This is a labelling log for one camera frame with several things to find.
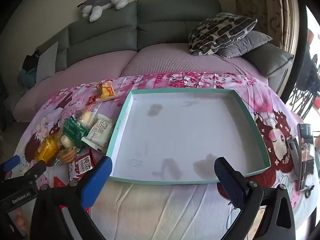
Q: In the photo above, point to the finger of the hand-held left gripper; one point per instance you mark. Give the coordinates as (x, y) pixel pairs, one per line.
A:
(37, 169)
(10, 163)

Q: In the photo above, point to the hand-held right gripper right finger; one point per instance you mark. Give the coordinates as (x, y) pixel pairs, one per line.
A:
(228, 182)

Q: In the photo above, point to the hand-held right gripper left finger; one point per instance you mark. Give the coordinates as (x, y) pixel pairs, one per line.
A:
(97, 180)

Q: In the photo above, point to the yellow bread packet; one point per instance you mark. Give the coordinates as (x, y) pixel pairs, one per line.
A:
(47, 150)

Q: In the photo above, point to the red white-label snack packet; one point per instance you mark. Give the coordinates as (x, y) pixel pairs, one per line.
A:
(80, 166)

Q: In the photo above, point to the small white bun packet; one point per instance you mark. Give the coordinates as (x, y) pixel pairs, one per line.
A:
(66, 141)

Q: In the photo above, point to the white snack packet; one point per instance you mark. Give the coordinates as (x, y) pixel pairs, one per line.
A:
(101, 131)

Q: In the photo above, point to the green biscuit packet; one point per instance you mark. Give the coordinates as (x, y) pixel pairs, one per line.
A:
(75, 131)

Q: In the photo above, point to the teal cardboard box tray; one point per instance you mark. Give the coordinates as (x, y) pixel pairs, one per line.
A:
(187, 135)

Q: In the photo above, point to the clear round bun packet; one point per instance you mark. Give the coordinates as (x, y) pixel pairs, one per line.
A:
(87, 117)

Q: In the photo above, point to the small red candy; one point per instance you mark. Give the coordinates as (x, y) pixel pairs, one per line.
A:
(92, 100)

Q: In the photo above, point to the orange yellow snack packet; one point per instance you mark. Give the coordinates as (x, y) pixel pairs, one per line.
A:
(107, 92)

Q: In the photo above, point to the pink printed blanket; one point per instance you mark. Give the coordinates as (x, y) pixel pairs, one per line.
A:
(150, 210)

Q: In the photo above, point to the black smartphone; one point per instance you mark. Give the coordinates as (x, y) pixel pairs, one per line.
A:
(306, 155)

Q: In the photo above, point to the teal cloth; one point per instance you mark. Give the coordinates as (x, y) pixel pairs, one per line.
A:
(27, 78)

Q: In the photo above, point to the dark bag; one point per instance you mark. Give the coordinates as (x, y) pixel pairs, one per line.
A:
(30, 61)

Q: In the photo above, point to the white cushion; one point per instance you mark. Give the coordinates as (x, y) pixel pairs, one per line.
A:
(46, 62)

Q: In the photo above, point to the pink sofa cover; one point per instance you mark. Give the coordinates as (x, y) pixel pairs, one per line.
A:
(100, 65)

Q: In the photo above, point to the black metal chair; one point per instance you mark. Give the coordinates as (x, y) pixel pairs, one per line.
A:
(307, 92)

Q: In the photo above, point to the grey pillow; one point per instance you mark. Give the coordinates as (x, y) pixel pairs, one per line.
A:
(250, 45)

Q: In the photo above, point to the black patterned pillow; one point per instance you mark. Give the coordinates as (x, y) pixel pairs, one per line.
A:
(220, 32)

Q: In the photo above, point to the grey sofa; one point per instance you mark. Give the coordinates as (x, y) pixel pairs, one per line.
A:
(160, 17)

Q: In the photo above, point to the patterned beige curtain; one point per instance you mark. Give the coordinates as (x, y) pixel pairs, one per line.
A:
(265, 10)

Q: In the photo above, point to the grey white plush dog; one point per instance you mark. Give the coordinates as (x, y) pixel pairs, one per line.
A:
(107, 3)

